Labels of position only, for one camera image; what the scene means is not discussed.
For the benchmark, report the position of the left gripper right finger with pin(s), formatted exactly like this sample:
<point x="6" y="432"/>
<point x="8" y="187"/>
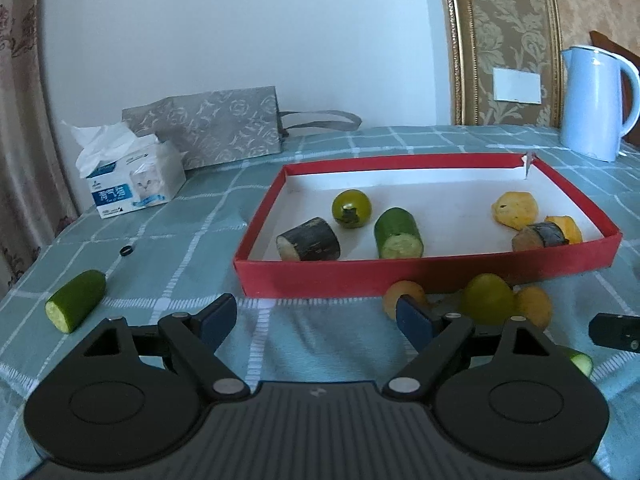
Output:
<point x="445" y="344"/>

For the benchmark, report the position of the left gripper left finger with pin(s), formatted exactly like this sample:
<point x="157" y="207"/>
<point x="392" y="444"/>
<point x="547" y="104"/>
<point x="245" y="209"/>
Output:
<point x="187" y="344"/>

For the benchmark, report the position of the small cucumber end piece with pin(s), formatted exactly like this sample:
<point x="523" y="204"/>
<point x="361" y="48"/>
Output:
<point x="581" y="360"/>

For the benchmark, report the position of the longan fruit with stem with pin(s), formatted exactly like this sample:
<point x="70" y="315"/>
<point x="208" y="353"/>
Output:
<point x="399" y="289"/>

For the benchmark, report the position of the large cucumber piece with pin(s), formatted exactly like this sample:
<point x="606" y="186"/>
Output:
<point x="397" y="235"/>

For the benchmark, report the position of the yellow jackfruit piece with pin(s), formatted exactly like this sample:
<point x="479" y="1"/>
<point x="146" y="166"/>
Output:
<point x="569" y="228"/>
<point x="515" y="210"/>

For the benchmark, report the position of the dark sugarcane piece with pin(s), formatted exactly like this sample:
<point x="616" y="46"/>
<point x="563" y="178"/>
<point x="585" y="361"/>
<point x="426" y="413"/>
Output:
<point x="313" y="240"/>
<point x="539" y="235"/>

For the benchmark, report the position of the green tomato with calyx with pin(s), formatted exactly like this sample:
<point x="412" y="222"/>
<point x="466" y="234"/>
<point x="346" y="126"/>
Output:
<point x="351" y="209"/>

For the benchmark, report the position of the cucumber piece far left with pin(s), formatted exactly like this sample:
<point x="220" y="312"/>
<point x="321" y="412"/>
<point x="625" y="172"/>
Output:
<point x="67" y="308"/>

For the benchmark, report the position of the red shallow cardboard box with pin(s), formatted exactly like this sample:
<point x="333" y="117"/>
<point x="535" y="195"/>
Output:
<point x="449" y="195"/>

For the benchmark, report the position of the tissue pack with cat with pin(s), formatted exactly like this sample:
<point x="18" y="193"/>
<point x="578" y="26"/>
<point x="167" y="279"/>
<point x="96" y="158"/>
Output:
<point x="126" y="172"/>

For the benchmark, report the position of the beige curtain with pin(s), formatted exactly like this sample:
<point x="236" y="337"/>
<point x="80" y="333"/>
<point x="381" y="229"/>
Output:
<point x="35" y="200"/>

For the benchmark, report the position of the light blue electric kettle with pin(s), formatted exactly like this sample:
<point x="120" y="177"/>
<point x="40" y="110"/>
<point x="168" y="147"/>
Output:
<point x="592" y="122"/>

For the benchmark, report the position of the grey patterned gift bag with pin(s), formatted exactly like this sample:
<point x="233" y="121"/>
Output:
<point x="215" y="127"/>

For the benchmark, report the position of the gold picture frame moulding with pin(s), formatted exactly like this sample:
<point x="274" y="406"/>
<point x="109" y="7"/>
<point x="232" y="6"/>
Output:
<point x="465" y="88"/>

